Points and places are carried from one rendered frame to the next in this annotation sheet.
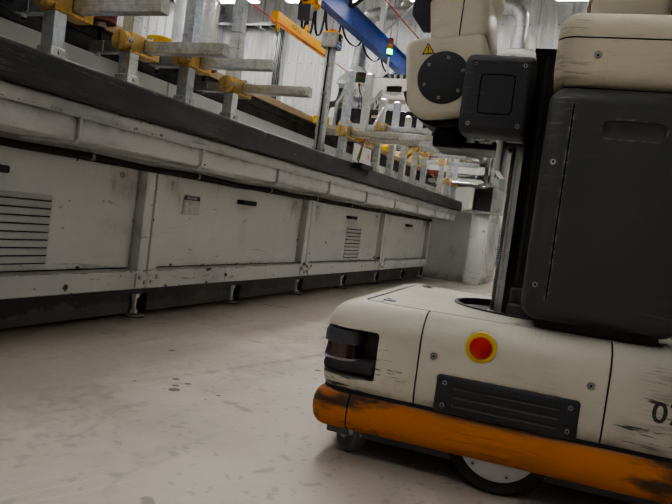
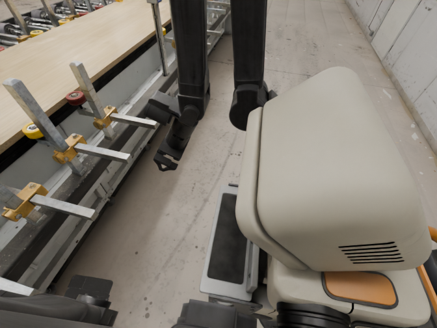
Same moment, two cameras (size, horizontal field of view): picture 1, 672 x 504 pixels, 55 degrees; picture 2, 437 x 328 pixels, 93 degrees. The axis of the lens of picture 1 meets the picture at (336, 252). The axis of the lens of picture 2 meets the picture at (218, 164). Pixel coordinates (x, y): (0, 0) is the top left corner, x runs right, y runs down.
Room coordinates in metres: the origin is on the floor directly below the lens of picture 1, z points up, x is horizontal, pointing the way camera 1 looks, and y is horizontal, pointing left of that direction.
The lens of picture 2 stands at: (1.26, -0.02, 1.49)
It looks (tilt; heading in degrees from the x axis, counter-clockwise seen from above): 50 degrees down; 349
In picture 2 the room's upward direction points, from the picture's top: 3 degrees clockwise
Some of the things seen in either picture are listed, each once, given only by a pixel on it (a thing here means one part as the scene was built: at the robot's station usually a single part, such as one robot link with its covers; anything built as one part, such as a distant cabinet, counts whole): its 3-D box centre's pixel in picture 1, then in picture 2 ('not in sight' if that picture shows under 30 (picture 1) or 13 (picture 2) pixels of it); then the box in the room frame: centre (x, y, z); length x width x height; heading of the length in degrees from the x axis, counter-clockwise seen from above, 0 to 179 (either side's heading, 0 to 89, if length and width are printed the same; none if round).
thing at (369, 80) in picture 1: (364, 120); not in sight; (3.33, -0.06, 0.93); 0.04 x 0.04 x 0.48; 68
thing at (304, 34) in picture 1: (306, 37); not in sight; (8.34, 0.73, 2.65); 1.71 x 0.09 x 0.32; 158
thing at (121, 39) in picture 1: (136, 46); (25, 202); (1.73, 0.60, 0.81); 0.14 x 0.06 x 0.05; 158
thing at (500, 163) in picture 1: (465, 107); not in sight; (1.33, -0.22, 0.68); 0.28 x 0.27 x 0.25; 162
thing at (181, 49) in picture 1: (156, 49); (41, 201); (1.73, 0.54, 0.80); 0.43 x 0.03 x 0.04; 68
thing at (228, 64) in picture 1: (210, 64); (83, 148); (1.96, 0.44, 0.83); 0.43 x 0.03 x 0.04; 68
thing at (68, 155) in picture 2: (192, 61); (69, 148); (1.96, 0.50, 0.83); 0.14 x 0.06 x 0.05; 158
